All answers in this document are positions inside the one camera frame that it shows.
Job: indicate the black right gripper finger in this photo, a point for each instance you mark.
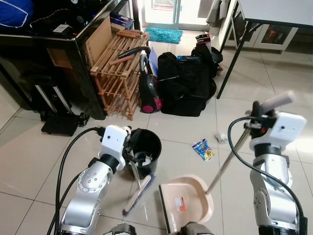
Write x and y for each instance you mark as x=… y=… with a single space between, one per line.
x=256 y=109
x=268 y=115

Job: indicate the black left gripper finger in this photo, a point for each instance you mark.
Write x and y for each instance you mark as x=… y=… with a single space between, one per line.
x=135 y=160
x=137 y=134

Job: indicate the broom with purple bristles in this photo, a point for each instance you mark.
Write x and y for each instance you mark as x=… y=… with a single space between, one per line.
x=139 y=196

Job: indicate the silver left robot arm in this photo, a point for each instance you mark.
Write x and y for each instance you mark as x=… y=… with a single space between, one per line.
x=90 y=183

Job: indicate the white paper scrap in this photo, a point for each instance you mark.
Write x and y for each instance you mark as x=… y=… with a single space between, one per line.
x=143 y=159

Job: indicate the black round bucket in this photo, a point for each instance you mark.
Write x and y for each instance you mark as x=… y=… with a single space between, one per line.
x=149 y=144

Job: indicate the crumpled white paper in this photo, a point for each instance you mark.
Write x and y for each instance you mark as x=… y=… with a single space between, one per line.
x=221 y=138

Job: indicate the black magenta vacuum cleaner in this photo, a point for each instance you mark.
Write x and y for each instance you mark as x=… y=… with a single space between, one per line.
x=149 y=93

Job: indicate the colourful snack wrapper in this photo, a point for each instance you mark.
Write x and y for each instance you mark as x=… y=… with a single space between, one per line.
x=203 y=150

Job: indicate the wooden shoe rack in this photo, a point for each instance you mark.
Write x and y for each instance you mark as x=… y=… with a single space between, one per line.
x=117 y=73

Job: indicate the orange paper scrap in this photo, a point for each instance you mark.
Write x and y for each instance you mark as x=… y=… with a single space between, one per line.
x=181 y=204

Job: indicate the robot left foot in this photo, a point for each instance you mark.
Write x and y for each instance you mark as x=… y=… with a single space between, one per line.
x=122 y=229

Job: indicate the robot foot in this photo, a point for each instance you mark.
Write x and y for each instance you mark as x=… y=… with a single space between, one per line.
x=122 y=229
x=196 y=229

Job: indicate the large black bag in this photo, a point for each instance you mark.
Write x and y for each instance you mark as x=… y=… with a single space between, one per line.
x=188 y=83

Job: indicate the low white cabinet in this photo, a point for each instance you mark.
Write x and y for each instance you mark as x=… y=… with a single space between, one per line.
x=269 y=38

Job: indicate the black folding hand trolley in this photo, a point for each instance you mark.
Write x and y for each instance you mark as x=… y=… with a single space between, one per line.
x=61 y=122

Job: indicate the blue folder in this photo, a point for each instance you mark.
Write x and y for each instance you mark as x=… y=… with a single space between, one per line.
x=153 y=61

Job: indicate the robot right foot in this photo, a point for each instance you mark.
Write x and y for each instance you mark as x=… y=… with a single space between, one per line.
x=196 y=229

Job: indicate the brown cardboard sheet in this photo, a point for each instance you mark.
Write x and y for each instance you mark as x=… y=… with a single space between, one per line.
x=99 y=41

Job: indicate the teal shaggy mat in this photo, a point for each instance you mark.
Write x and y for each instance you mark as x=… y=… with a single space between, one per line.
x=164 y=35

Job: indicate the blue cardboard box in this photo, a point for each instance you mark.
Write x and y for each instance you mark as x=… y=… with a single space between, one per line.
x=122 y=21

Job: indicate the glossy black cabinet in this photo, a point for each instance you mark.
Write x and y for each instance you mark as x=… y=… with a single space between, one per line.
x=44 y=63

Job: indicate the blue pillow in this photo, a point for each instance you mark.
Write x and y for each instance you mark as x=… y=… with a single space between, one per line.
x=13 y=12

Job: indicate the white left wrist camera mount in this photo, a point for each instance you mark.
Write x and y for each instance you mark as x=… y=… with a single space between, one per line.
x=113 y=139

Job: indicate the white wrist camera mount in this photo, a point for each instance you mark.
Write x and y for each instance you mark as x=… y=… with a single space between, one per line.
x=113 y=139
x=286 y=128

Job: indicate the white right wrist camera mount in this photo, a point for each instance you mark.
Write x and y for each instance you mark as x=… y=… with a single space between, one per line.
x=286 y=128

